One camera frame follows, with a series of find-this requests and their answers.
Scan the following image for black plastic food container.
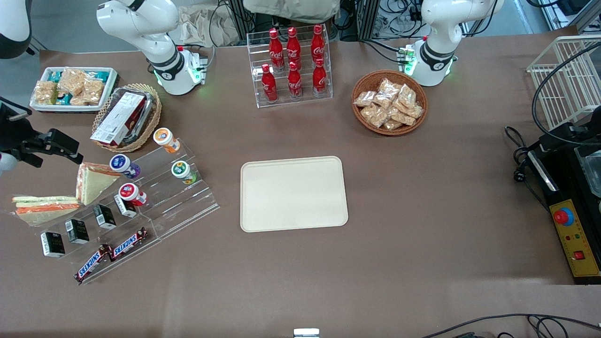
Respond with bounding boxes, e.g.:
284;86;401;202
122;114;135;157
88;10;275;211
106;86;156;142

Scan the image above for snickers chocolate bar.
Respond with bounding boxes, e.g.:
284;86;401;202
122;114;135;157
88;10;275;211
73;244;113;284
108;227;149;262

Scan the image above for black looped power cable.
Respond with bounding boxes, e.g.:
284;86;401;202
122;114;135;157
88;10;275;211
504;125;551;213

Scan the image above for wrapped cucumber carrot sandwich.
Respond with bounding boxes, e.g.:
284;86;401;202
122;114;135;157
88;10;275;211
11;195;82;227

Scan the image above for clear acrylic bottle rack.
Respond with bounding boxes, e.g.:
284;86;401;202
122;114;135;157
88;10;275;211
246;26;334;109

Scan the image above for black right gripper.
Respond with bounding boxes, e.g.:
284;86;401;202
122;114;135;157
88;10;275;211
0;100;85;169

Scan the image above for rice cracker packet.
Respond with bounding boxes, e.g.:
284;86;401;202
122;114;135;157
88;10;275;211
33;80;58;105
58;68;88;95
82;78;105;105

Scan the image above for green gum bottle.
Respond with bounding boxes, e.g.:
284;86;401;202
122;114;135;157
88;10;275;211
171;161;198;186

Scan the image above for triangular wrapped sandwich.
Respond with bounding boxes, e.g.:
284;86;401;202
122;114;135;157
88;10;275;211
75;162;122;207

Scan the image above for red white cardboard box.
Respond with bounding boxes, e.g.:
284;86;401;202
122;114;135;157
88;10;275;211
90;91;147;147

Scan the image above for red gum bottle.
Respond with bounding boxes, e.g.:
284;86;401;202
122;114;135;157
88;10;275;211
118;183;148;207

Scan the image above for round brown wicker basket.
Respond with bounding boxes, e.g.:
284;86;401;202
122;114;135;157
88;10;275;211
351;70;429;137

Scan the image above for black arm base cables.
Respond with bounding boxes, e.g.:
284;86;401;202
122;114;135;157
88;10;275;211
361;38;405;65

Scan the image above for red cola bottle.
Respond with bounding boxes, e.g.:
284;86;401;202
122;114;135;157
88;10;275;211
312;58;328;97
310;24;326;66
287;61;303;100
261;64;279;103
269;28;285;72
286;27;302;70

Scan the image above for purple gum bottle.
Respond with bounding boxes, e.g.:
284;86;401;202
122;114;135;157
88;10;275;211
109;154;141;180

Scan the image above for white rectangular snack tray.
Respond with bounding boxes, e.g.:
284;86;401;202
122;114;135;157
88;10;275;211
29;66;119;114

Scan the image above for person behind table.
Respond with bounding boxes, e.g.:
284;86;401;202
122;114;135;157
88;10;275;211
242;0;341;25

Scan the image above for orange gum bottle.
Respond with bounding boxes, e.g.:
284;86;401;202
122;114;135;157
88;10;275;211
153;127;181;154

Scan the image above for small black carton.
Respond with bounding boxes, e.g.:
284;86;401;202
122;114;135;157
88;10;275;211
114;194;138;219
40;231;67;258
92;204;117;231
64;218;90;245

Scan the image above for black yellow control box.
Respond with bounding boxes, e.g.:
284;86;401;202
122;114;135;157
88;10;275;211
526;141;601;286

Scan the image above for thick black cable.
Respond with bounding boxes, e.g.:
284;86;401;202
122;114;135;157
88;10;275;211
531;41;601;144

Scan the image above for white wire basket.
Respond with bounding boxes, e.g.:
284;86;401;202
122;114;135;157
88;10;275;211
526;35;601;133

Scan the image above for clear acrylic step display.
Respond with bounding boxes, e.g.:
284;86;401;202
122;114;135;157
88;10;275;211
27;138;221;286

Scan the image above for beige plastic tray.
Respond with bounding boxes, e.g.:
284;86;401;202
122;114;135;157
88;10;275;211
240;155;349;233

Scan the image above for crumpled beige paper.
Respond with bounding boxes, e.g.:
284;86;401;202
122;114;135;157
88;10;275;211
177;4;241;48

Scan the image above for black device with cable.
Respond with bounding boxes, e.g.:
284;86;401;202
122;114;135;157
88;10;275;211
537;106;601;152

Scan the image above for thin black floor cable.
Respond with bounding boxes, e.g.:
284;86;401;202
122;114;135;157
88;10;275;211
420;313;601;338

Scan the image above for oval woven basket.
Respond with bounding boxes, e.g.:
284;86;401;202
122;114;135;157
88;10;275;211
91;83;163;154

